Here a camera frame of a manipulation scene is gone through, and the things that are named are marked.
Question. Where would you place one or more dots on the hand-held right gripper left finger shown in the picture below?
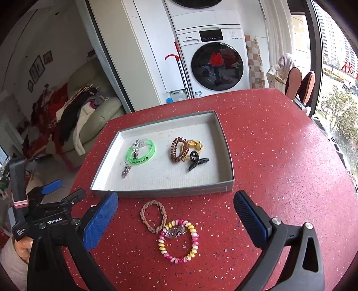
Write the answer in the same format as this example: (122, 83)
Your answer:
(100, 218)

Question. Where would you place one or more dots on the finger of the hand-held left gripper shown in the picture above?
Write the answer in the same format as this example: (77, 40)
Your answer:
(70, 199)
(51, 187)

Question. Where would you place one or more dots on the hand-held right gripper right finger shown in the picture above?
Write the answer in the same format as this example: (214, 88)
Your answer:
(251, 219)

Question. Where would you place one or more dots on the green translucent bangle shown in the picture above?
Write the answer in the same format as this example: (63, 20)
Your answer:
(139, 161)

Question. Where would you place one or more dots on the silver rhinestone hair clip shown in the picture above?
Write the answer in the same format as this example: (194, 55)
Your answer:
(175, 232)

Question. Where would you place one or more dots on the black claw hair clip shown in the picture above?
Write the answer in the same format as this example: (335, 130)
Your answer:
(195, 162)

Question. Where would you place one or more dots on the grey shallow tray box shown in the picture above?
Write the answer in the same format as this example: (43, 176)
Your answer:
(167, 175)

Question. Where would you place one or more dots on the clear plastic hair clip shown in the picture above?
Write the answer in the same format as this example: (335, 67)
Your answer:
(144, 141)

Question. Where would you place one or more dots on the person's left forearm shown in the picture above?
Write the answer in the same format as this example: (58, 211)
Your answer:
(11, 270)

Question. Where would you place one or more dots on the person's left hand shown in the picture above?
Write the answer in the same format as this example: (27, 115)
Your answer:
(23, 249)

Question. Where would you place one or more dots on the white garment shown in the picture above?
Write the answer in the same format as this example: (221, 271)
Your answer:
(81, 131)

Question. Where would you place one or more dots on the dark clothes pile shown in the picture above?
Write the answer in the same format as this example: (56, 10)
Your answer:
(70, 114)

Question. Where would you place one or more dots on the red blanket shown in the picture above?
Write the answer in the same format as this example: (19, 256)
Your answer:
(44, 112)

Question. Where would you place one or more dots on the pale green sofa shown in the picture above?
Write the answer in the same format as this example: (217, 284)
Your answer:
(109, 109)

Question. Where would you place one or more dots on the brown padded chair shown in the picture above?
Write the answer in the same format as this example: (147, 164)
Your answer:
(293, 82)
(307, 86)

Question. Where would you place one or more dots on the white plastic jug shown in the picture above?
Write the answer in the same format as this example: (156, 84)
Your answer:
(177, 96)

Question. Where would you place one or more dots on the beige cloth bag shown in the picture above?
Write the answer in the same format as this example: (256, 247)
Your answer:
(275, 77)

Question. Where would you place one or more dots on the white front-load washing machine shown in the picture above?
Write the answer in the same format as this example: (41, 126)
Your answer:
(201, 75)

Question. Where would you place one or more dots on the checkered beige panel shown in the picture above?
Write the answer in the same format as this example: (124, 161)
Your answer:
(256, 64)

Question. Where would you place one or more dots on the white tall cabinet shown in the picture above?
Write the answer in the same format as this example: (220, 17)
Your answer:
(139, 56)

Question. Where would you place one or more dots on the red paper cutout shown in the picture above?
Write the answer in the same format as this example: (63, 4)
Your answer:
(215, 59)

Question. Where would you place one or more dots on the red window sticker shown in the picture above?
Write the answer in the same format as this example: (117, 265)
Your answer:
(346, 68)

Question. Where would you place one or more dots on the tiny picture frame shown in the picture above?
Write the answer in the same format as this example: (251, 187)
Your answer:
(30, 86)

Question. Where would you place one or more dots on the tall picture frame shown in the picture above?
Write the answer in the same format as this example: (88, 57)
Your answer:
(33, 73)
(40, 65)

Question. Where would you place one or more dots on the small square picture frame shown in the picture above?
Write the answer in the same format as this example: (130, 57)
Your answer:
(47, 57)

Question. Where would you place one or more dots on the dark wall fixture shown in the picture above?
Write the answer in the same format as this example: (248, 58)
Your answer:
(91, 53)

